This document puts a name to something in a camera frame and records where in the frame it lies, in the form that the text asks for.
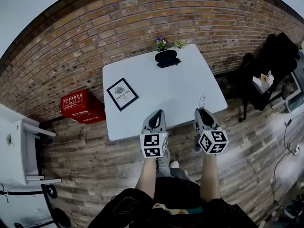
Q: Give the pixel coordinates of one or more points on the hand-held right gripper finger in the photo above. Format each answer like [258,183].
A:
[198,125]
[213,124]

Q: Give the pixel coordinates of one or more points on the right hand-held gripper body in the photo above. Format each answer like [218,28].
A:
[213,142]

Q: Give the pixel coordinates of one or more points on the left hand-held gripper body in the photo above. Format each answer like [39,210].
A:
[153,145]

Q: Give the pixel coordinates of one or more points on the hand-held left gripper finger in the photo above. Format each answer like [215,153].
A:
[147,126]
[162,126]

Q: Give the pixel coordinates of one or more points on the black glasses case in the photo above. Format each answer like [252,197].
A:
[166,58]

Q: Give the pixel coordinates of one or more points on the person's left forearm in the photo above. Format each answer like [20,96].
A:
[146,178]

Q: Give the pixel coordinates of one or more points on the person's right forearm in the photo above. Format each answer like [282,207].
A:
[210,177]

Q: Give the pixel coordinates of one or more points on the person's grey trouser leg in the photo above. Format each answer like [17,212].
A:
[164,165]

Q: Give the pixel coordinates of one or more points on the person's white shoe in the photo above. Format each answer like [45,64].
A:
[174,164]

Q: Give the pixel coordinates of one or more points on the white table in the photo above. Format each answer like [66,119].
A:
[166,87]

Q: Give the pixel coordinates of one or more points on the small open paper box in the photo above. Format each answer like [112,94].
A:
[262,82]

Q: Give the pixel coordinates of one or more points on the red fire equipment box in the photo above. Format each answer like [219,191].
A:
[76,103]

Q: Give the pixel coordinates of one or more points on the purple flower potted plant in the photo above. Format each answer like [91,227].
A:
[162,44]

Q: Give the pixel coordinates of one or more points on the small green-white potted plant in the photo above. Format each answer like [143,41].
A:
[180,44]

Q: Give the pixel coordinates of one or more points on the white power strip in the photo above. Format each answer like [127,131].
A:
[296,149]

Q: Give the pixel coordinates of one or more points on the person's black printed shirt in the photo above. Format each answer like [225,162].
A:
[111,217]

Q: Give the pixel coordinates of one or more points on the grey desk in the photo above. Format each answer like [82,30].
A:
[297,101]

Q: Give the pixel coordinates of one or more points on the black office chair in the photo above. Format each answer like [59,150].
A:
[280,56]

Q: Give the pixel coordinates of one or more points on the small purple floor object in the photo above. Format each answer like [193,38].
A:
[48,141]

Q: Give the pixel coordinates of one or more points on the white cabinet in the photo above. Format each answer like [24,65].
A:
[14,148]

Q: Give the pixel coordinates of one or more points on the small green sprig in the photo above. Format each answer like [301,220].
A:
[10,140]

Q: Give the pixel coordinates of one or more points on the black picture frame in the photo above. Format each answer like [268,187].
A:
[122,94]

